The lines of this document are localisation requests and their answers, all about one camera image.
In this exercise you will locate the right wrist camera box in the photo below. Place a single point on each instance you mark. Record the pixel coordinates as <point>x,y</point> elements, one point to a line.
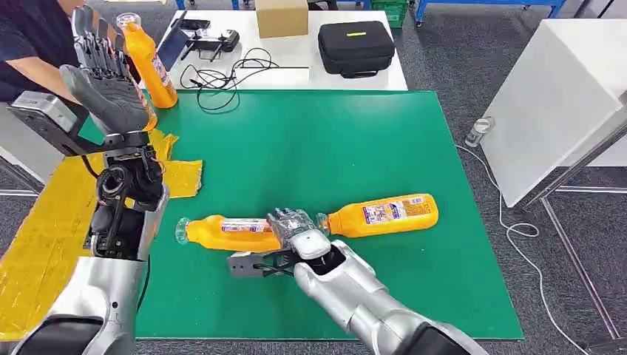
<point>242,264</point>

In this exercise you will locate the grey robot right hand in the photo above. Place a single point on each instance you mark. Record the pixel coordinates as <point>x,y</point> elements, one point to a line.
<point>289,223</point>

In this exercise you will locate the black carrying case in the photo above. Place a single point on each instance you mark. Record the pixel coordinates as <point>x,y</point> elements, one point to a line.
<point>355,49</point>

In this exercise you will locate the white panel table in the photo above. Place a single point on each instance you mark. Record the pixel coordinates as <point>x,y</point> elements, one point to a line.
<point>546,105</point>

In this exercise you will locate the blue metal rack frame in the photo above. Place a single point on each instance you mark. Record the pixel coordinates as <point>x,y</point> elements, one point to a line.
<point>180,3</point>
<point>421,11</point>

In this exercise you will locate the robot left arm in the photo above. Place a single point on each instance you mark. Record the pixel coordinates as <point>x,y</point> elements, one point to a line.
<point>98,294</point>

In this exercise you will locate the black phone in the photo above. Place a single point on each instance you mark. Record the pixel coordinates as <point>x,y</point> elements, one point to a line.
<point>193,24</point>

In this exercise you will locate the metal table frame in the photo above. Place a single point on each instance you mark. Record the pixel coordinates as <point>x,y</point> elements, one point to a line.
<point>578,262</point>

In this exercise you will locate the green plastic crate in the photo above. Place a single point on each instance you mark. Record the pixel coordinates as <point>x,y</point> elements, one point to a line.
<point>389,13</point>

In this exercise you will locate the black remote controller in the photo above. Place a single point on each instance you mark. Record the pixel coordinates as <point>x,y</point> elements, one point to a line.
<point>228,41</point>

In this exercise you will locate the person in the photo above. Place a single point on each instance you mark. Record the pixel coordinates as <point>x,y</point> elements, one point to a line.
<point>24,29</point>

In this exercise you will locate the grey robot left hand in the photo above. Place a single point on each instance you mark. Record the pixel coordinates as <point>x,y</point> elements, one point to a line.
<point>115,103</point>

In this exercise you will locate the green table mat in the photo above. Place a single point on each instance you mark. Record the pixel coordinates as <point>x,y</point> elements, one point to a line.
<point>318,157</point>

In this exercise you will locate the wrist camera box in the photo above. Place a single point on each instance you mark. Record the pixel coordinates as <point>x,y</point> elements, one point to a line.
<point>242,264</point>
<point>44,115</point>

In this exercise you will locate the clear plastic water bottle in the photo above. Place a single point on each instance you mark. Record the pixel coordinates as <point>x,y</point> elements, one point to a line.
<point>478,131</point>

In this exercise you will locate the cardboard box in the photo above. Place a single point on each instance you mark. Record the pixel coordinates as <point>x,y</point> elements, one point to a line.
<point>281,18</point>

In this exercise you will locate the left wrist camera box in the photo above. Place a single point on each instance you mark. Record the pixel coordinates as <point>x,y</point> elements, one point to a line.
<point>44,115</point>

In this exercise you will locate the yellow sheet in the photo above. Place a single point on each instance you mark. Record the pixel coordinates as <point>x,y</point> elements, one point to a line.
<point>44,235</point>

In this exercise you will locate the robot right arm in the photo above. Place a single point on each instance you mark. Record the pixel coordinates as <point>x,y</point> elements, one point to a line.
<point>343,289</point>

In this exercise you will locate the dark blue tablet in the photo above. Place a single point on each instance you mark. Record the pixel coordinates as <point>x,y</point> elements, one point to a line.
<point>174,46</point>

